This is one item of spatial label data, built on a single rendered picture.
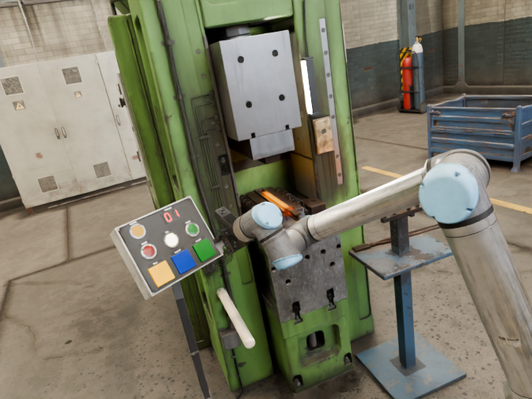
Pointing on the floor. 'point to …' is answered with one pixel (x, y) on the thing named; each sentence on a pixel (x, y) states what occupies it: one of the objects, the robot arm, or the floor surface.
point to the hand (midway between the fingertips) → (214, 241)
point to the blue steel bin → (483, 127)
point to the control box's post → (191, 339)
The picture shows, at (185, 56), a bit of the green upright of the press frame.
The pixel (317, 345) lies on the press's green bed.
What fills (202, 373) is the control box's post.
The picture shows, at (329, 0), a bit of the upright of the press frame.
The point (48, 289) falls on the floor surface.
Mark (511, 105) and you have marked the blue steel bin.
